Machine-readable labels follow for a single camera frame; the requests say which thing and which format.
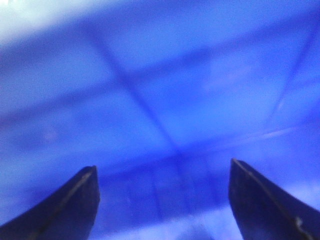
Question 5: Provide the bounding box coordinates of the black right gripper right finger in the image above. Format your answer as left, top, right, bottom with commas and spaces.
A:
229, 158, 320, 240

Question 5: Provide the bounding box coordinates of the blue bin front right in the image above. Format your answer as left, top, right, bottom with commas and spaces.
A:
0, 0, 320, 240

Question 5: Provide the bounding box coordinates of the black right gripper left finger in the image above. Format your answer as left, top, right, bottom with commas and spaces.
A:
0, 166, 100, 240

